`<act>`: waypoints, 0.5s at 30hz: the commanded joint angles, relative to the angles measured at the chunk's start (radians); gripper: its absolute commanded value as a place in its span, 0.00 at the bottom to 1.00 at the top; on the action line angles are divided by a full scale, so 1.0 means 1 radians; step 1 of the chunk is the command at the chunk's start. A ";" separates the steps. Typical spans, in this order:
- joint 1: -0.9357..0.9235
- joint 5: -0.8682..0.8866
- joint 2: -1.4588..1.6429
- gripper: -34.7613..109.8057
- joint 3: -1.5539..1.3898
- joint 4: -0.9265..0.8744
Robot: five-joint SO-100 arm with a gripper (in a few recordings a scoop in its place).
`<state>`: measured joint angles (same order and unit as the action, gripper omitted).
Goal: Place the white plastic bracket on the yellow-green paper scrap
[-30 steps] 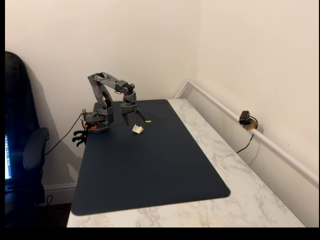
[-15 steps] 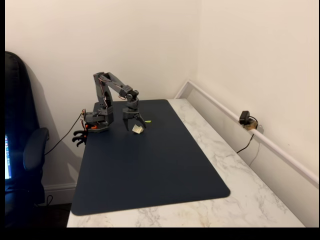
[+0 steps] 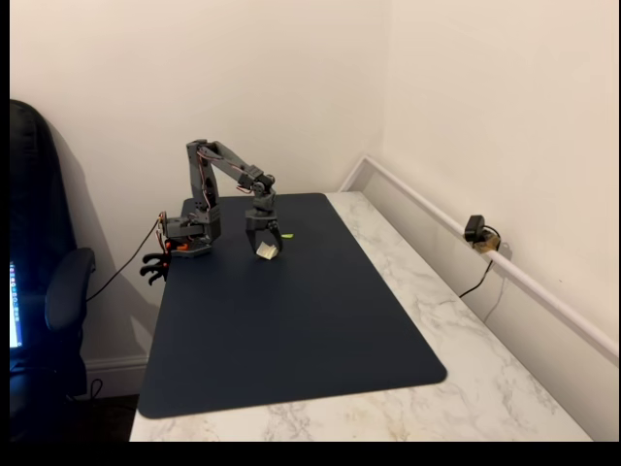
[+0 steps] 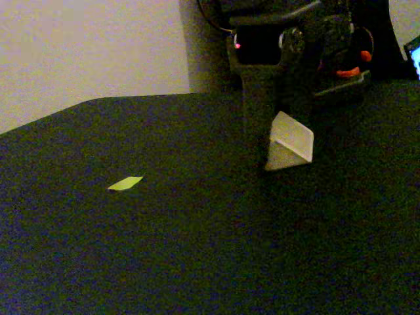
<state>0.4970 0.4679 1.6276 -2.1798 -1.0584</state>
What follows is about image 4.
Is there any white plastic printed part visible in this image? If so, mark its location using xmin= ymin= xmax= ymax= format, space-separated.
xmin=264 ymin=110 xmax=315 ymax=172

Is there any grey robot arm with base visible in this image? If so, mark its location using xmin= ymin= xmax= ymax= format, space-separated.
xmin=196 ymin=0 xmax=373 ymax=98

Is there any dark blue desk mat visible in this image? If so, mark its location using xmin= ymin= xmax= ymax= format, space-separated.
xmin=0 ymin=78 xmax=420 ymax=315

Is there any black clamp with orange pads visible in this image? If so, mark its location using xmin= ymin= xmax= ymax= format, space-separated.
xmin=335 ymin=49 xmax=374 ymax=79

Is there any laptop with lit screen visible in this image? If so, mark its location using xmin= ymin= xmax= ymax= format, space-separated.
xmin=402 ymin=34 xmax=420 ymax=82

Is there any small green paper marker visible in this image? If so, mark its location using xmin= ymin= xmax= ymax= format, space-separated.
xmin=107 ymin=176 xmax=144 ymax=192

